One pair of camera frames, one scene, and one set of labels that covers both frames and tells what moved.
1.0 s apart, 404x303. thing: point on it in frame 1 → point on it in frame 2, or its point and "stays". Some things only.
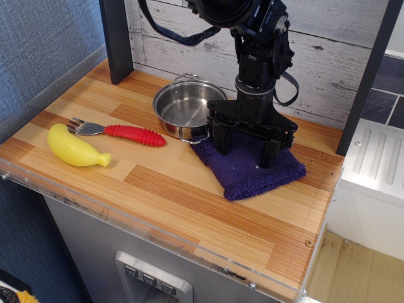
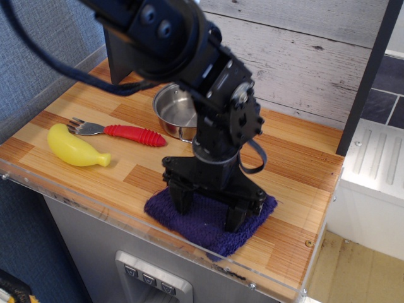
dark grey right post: [370, 74] stays
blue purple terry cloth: [241, 171] → [204, 229]
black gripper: [254, 113] → [223, 180]
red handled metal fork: [77, 127] stays
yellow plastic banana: [66, 146] stays
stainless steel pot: [182, 109] stays
